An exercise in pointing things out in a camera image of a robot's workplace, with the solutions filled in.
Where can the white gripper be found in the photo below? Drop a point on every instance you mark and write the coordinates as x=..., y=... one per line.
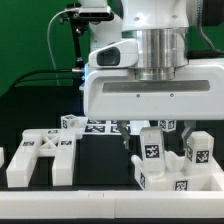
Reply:
x=196, y=93

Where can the white chair seat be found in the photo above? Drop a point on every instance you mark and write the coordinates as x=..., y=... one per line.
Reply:
x=174, y=178

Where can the white chair back frame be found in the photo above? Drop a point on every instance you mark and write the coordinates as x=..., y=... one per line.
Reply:
x=60, y=144

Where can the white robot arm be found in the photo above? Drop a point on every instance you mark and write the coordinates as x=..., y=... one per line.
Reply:
x=145, y=75

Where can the white front fence bar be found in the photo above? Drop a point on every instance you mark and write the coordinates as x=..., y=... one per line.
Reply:
x=110, y=204

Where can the white left fence piece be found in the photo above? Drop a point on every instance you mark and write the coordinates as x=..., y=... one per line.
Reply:
x=1, y=156

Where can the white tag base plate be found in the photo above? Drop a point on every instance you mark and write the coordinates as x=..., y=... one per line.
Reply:
x=94, y=127

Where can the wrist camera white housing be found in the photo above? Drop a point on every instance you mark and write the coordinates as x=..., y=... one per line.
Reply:
x=122, y=54

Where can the black camera stand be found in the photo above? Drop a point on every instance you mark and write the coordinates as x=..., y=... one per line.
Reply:
x=78, y=27

